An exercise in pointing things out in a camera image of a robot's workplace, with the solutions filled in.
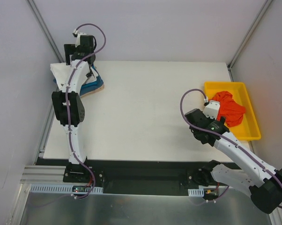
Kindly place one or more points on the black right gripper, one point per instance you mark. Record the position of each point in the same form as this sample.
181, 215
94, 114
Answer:
224, 123

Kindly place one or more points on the white t shirt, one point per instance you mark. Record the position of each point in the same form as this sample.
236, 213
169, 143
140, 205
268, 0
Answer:
61, 71

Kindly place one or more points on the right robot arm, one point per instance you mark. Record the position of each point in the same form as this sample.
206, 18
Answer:
257, 179

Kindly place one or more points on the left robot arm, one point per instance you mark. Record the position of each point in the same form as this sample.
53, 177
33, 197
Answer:
69, 109

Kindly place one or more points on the orange t shirt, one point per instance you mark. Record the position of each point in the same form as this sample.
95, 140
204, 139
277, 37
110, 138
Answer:
229, 109

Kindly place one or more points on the blue folded t shirt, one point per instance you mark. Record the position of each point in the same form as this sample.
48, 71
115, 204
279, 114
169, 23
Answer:
93, 84

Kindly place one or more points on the beige folded t shirt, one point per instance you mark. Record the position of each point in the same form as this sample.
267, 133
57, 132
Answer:
85, 91

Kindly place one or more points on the yellow plastic tray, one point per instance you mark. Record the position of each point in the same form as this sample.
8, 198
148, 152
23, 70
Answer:
248, 130

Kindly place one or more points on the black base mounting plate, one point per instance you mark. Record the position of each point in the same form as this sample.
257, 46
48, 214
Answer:
136, 177

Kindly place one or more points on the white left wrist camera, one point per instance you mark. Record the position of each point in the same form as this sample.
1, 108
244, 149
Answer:
77, 35

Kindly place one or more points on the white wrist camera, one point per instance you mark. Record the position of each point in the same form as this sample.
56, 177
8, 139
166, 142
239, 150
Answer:
211, 110
77, 35

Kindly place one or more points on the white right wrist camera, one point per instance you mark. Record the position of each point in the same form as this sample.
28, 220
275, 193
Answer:
211, 110

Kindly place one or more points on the left aluminium frame post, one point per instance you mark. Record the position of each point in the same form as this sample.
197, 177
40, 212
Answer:
44, 28

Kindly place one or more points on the aluminium frame post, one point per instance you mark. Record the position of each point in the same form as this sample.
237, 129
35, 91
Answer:
44, 28
258, 18

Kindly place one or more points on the right aluminium frame post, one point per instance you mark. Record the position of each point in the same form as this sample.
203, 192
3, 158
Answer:
258, 18

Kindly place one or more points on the white slotted cable duct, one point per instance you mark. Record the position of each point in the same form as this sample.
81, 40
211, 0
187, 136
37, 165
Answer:
64, 189

